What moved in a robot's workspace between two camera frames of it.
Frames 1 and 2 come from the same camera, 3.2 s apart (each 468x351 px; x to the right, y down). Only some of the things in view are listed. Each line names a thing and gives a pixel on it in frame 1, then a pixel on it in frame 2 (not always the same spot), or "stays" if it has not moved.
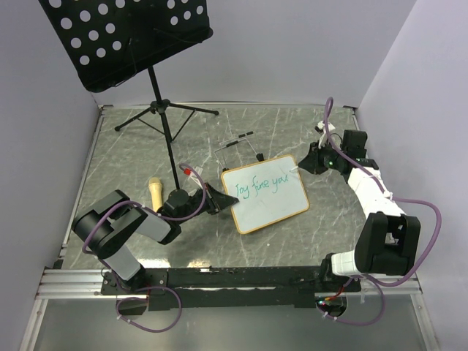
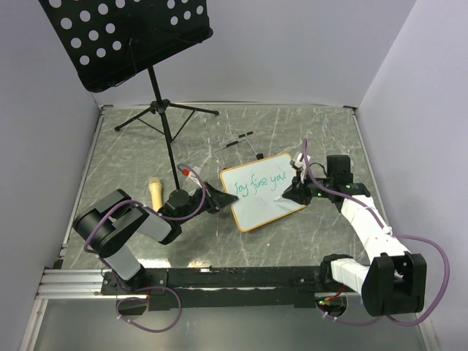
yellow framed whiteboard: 268,192 stays
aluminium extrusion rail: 74,284 stays
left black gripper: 221,200 stays
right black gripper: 311,162 -> 297,192
